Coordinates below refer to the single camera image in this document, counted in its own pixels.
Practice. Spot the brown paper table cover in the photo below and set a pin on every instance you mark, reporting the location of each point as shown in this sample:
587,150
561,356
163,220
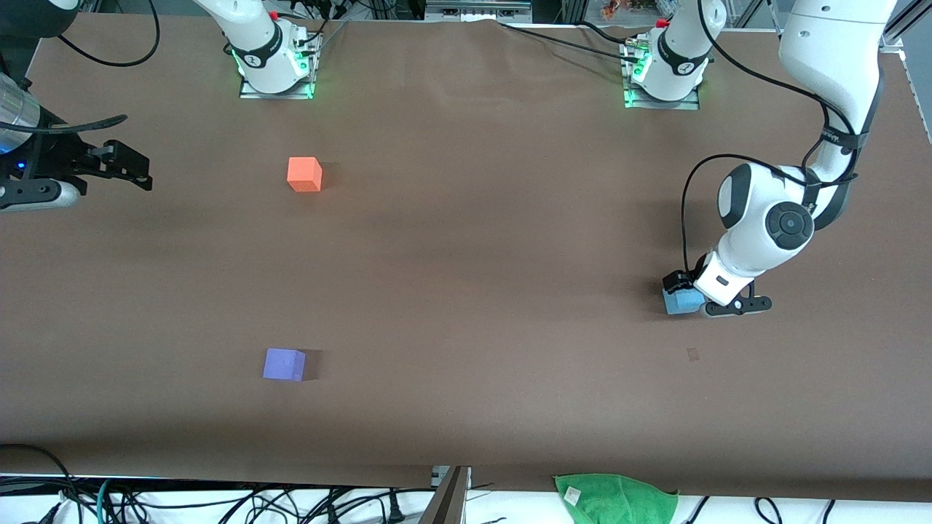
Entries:
510,327

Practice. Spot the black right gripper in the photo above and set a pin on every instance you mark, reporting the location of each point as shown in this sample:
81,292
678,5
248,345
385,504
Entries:
52,159

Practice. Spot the purple foam block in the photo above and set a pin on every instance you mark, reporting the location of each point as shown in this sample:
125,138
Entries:
282,364

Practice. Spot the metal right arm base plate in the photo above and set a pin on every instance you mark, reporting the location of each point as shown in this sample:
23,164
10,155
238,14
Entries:
251,93

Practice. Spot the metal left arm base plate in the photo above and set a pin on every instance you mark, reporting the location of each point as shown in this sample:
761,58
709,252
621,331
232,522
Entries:
692,104

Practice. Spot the grey metal bracket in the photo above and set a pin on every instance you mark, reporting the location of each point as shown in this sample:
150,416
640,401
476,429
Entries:
448,506

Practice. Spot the grey metal box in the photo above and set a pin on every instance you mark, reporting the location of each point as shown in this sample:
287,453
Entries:
477,11

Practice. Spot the green cloth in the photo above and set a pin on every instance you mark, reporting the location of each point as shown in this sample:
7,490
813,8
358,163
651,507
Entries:
619,502

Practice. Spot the orange foam block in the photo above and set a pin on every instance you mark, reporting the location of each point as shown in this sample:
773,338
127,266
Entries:
304,176

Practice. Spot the light blue foam block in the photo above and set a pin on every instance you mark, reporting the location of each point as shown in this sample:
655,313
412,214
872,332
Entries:
681,303

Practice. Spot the small white socket box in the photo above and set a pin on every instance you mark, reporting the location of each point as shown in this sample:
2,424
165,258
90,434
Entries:
438,477

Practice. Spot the colourful toy figure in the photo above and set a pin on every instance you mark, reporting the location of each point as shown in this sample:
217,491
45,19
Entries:
619,9

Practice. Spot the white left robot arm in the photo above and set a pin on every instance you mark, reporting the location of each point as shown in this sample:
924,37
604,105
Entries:
830,51

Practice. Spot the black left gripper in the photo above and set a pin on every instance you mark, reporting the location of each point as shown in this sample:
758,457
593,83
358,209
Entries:
680,281

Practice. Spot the aluminium frame profile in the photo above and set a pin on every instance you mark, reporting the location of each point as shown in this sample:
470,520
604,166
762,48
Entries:
910,16

